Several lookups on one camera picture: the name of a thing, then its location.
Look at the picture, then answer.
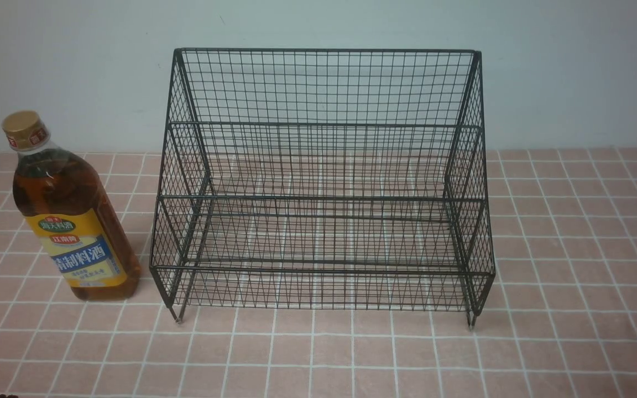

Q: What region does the black wire mesh shelf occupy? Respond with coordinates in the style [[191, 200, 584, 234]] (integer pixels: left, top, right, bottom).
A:
[[149, 48, 497, 328]]

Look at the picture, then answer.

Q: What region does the amber seasoning bottle yellow label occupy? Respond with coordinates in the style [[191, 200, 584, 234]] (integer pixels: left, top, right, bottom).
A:
[[2, 110, 141, 301]]

